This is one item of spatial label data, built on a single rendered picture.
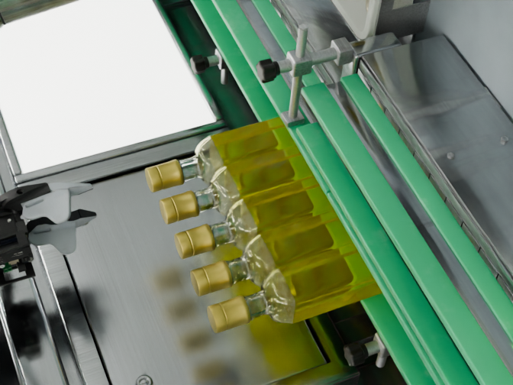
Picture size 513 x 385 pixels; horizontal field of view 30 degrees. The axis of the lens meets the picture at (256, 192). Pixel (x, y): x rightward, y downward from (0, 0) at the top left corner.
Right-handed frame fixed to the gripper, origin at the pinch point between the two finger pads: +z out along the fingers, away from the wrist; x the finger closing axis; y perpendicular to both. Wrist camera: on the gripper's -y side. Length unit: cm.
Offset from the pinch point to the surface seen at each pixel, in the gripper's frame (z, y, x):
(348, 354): 24.2, 31.1, -4.9
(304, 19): 38.8, -16.2, 6.2
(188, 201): 12.3, 6.4, 1.6
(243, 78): 29.7, -16.5, -3.1
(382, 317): 29.9, 28.7, -3.3
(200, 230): 12.1, 11.3, 1.6
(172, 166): 12.3, 0.2, 1.6
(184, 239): 9.7, 11.9, 1.6
